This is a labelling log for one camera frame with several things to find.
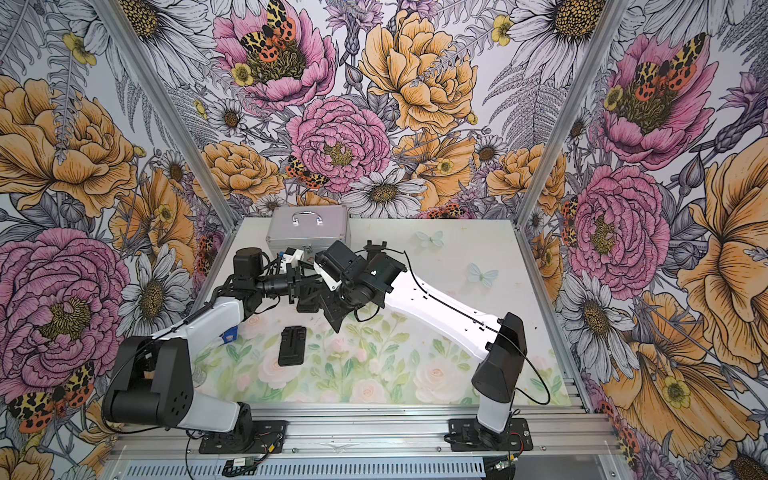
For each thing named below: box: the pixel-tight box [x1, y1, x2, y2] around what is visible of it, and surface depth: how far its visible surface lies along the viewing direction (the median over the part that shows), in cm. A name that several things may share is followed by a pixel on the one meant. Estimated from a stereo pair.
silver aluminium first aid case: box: [265, 205, 351, 259], surface depth 101 cm
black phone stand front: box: [278, 326, 307, 367], surface depth 90 cm
